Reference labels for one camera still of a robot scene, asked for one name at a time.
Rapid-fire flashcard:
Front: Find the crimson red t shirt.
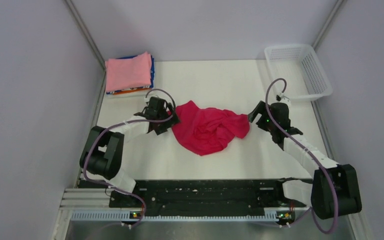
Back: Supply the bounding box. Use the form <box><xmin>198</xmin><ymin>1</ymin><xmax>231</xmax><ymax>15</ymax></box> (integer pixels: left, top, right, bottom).
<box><xmin>172</xmin><ymin>100</ymin><xmax>250</xmax><ymax>156</ymax></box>

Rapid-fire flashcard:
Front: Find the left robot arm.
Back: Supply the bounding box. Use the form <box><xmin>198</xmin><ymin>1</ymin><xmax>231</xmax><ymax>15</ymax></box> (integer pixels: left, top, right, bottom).
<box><xmin>79</xmin><ymin>96</ymin><xmax>180</xmax><ymax>207</ymax></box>

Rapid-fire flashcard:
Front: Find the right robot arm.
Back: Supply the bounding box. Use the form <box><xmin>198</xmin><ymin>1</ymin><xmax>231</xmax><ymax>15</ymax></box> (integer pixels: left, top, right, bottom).
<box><xmin>248</xmin><ymin>101</ymin><xmax>362</xmax><ymax>220</ymax></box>

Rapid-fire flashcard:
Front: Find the orange folded t shirt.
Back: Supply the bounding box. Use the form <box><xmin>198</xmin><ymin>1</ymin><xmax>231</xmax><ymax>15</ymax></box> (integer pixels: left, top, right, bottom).
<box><xmin>110</xmin><ymin>88</ymin><xmax>150</xmax><ymax>95</ymax></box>

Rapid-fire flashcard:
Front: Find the blue folded t shirt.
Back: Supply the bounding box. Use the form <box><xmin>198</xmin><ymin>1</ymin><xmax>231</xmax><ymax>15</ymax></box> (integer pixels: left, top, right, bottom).
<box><xmin>106</xmin><ymin>54</ymin><xmax>155</xmax><ymax>95</ymax></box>

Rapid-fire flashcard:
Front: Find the white folded t shirt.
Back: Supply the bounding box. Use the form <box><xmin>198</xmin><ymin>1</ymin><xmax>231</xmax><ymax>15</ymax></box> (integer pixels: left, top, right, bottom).
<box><xmin>104</xmin><ymin>87</ymin><xmax>153</xmax><ymax>98</ymax></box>

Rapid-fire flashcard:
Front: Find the white plastic basket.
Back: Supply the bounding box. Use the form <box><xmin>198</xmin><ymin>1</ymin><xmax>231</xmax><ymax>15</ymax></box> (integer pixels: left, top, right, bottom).
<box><xmin>264</xmin><ymin>44</ymin><xmax>333</xmax><ymax>102</ymax></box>

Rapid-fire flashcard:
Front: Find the pink folded t shirt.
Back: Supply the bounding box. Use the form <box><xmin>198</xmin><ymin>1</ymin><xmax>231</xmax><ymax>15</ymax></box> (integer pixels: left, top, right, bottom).
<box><xmin>104</xmin><ymin>51</ymin><xmax>153</xmax><ymax>93</ymax></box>

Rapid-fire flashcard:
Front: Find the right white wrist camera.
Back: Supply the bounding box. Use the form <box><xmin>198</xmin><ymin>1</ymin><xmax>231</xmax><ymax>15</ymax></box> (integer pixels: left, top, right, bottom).
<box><xmin>275</xmin><ymin>94</ymin><xmax>291</xmax><ymax>108</ymax></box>

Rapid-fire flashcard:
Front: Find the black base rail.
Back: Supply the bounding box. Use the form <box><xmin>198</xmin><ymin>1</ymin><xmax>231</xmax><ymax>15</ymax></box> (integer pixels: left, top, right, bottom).
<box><xmin>109</xmin><ymin>179</ymin><xmax>304</xmax><ymax>217</ymax></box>

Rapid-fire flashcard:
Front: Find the white cable duct strip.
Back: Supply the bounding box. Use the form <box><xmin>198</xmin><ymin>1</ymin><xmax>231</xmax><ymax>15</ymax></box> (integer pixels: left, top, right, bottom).
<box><xmin>70</xmin><ymin>210</ymin><xmax>292</xmax><ymax>222</ymax></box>

